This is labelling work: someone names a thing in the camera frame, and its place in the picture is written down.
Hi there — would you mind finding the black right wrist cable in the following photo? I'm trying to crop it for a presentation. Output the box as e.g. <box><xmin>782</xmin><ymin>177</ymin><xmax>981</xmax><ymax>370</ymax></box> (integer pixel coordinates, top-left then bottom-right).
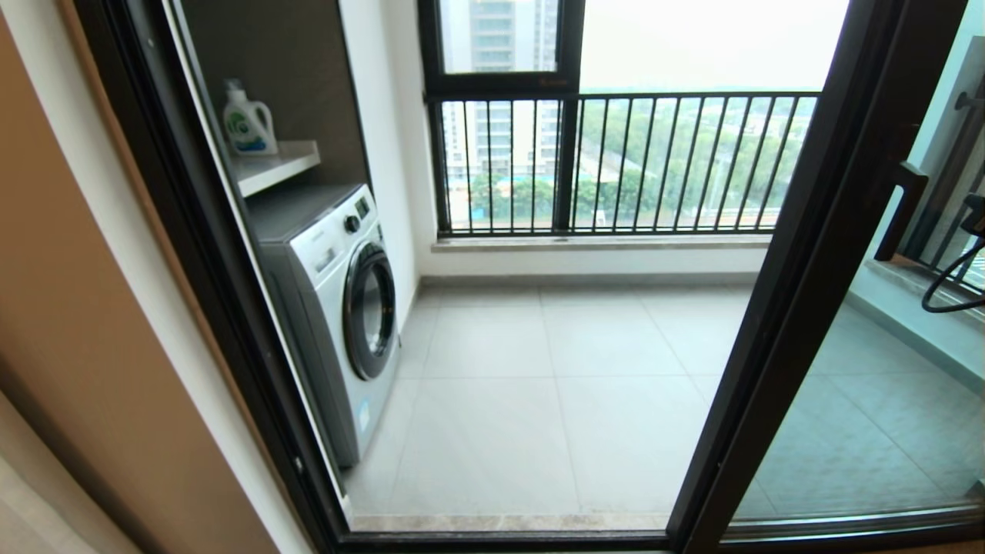
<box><xmin>921</xmin><ymin>235</ymin><xmax>985</xmax><ymax>315</ymax></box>

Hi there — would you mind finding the white detergent bottle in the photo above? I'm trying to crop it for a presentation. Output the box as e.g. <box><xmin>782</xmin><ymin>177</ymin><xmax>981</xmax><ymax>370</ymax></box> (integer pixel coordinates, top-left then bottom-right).
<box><xmin>222</xmin><ymin>77</ymin><xmax>279</xmax><ymax>157</ymax></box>

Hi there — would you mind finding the white wall shelf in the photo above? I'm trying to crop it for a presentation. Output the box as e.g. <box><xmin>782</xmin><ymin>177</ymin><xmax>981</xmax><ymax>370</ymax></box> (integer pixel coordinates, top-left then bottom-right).
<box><xmin>231</xmin><ymin>138</ymin><xmax>322</xmax><ymax>198</ymax></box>

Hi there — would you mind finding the dark brown sliding glass door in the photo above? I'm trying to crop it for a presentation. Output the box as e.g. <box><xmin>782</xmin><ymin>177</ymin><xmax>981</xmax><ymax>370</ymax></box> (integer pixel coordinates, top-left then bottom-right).
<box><xmin>668</xmin><ymin>0</ymin><xmax>985</xmax><ymax>554</ymax></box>

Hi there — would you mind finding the dark brown fixed glass door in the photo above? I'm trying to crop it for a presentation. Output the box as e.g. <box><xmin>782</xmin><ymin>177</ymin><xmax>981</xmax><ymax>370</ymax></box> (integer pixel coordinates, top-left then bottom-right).
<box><xmin>723</xmin><ymin>0</ymin><xmax>985</xmax><ymax>539</ymax></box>

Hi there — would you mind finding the dark framed sliding glass door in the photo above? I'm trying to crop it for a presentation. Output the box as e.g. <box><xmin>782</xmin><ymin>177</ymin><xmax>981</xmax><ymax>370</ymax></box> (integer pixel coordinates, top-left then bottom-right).
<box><xmin>73</xmin><ymin>0</ymin><xmax>985</xmax><ymax>554</ymax></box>

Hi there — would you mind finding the long black balcony railing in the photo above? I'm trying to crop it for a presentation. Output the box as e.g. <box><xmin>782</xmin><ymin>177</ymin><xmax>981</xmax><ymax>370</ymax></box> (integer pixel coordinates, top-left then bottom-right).
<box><xmin>442</xmin><ymin>91</ymin><xmax>820</xmax><ymax>235</ymax></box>

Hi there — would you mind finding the short stone window sill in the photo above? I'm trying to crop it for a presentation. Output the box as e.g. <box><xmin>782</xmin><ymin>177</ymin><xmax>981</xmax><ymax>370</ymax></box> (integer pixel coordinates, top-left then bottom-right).
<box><xmin>862</xmin><ymin>262</ymin><xmax>985</xmax><ymax>333</ymax></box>

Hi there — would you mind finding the long stone window sill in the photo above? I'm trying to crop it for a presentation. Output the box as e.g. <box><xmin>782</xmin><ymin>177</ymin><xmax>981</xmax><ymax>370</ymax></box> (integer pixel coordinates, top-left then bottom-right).
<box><xmin>431</xmin><ymin>236</ymin><xmax>774</xmax><ymax>255</ymax></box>

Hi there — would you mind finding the white front-load washing machine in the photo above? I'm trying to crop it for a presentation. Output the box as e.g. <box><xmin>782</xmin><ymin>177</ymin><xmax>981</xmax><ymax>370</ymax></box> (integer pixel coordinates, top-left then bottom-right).
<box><xmin>246</xmin><ymin>182</ymin><xmax>401</xmax><ymax>470</ymax></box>

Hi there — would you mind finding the dark brown door handle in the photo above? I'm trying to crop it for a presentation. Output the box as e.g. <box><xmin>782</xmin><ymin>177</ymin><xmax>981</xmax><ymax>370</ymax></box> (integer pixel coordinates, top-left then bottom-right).
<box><xmin>875</xmin><ymin>163</ymin><xmax>930</xmax><ymax>262</ymax></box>

